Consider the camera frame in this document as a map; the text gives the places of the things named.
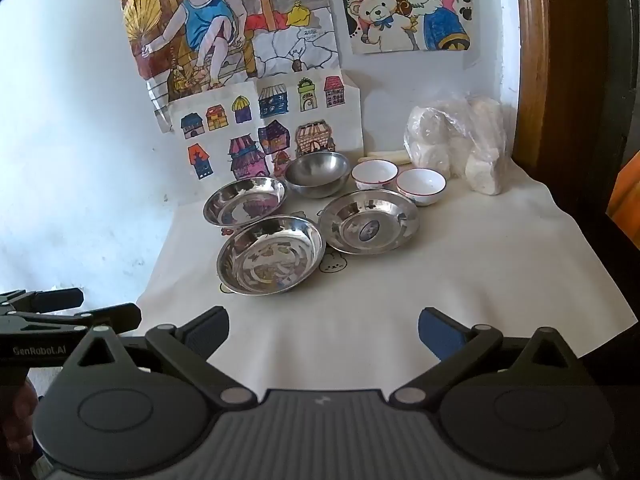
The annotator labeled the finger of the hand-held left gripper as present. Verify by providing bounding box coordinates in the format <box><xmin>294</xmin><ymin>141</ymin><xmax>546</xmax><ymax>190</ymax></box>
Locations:
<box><xmin>0</xmin><ymin>303</ymin><xmax>142</xmax><ymax>337</ymax></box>
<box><xmin>0</xmin><ymin>287</ymin><xmax>85</xmax><ymax>315</ymax></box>

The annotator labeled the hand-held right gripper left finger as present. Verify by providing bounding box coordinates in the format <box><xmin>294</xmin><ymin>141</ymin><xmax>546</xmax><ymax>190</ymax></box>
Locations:
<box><xmin>62</xmin><ymin>306</ymin><xmax>258</xmax><ymax>408</ymax></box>

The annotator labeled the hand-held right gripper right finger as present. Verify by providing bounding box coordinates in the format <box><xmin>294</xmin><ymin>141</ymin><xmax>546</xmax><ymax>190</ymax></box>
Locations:
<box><xmin>390</xmin><ymin>307</ymin><xmax>586</xmax><ymax>408</ymax></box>

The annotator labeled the steel plate with blue sticker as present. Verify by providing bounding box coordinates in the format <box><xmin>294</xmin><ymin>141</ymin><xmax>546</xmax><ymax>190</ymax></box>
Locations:
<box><xmin>318</xmin><ymin>190</ymin><xmax>421</xmax><ymax>256</ymax></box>

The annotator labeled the white bowl with red rim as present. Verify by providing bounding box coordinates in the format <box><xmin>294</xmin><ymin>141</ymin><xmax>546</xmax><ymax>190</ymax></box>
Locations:
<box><xmin>396</xmin><ymin>167</ymin><xmax>447</xmax><ymax>207</ymax></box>
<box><xmin>351</xmin><ymin>159</ymin><xmax>399</xmax><ymax>192</ymax></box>

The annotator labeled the steel bowl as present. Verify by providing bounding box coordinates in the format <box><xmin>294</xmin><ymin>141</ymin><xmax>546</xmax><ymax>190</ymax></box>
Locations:
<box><xmin>284</xmin><ymin>151</ymin><xmax>352</xmax><ymax>200</ymax></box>

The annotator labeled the white printed tablecloth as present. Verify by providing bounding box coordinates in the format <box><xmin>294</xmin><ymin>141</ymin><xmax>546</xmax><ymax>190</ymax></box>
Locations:
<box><xmin>135</xmin><ymin>152</ymin><xmax>616</xmax><ymax>391</ymax></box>

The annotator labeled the coloured houses drawing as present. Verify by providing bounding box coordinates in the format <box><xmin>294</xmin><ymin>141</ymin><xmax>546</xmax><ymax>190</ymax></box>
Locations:
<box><xmin>167</xmin><ymin>71</ymin><xmax>365</xmax><ymax>206</ymax></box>

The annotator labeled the plastic bag of white rolls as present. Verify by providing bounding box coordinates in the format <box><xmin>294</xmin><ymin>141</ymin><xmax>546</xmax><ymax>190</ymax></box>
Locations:
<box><xmin>404</xmin><ymin>92</ymin><xmax>512</xmax><ymax>196</ymax></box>

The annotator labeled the orange object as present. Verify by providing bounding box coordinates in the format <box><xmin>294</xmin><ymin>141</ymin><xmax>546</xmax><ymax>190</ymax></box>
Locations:
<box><xmin>606</xmin><ymin>160</ymin><xmax>640</xmax><ymax>261</ymax></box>

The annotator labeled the coloured child drawing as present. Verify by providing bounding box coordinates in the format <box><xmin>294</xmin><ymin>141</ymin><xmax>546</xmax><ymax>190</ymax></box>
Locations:
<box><xmin>116</xmin><ymin>0</ymin><xmax>346</xmax><ymax>135</ymax></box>

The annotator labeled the coloured teddy bear drawing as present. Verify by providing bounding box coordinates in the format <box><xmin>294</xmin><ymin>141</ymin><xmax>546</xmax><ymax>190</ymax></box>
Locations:
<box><xmin>340</xmin><ymin>0</ymin><xmax>473</xmax><ymax>56</ymax></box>

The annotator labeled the wooden door frame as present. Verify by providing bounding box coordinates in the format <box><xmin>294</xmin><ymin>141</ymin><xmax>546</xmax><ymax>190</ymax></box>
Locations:
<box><xmin>515</xmin><ymin>0</ymin><xmax>626</xmax><ymax>221</ymax></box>

